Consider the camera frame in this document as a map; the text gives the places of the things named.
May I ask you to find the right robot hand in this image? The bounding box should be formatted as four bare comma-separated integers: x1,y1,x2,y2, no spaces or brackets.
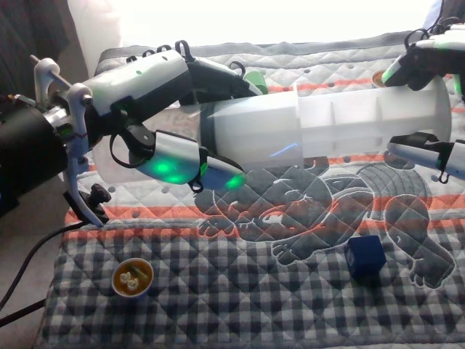
383,25,465,182

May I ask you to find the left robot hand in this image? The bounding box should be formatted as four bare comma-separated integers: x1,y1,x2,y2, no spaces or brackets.
78,39,270,193

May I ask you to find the small brown toy bowl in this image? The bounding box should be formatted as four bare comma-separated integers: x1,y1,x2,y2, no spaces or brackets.
371,69,392,89

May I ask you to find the green toy cup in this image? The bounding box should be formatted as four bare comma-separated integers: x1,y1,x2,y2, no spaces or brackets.
242,70,269,94

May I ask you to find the dark grey curtain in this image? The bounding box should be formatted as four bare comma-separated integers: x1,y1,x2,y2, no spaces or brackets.
0,0,70,101

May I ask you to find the blue toy cube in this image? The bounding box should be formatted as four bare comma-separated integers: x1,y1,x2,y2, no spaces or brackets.
343,235,387,280

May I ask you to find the toy soup bowl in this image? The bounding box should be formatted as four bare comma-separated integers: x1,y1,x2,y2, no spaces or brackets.
110,257,154,301

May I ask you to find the grey bear print quilt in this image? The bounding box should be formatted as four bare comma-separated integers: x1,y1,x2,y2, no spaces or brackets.
36,31,465,349

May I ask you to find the thin black cable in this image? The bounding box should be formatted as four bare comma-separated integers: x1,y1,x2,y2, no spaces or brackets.
423,0,465,41

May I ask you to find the thick black cable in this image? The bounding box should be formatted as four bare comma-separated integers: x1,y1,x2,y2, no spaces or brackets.
0,300,49,328
0,220,85,310

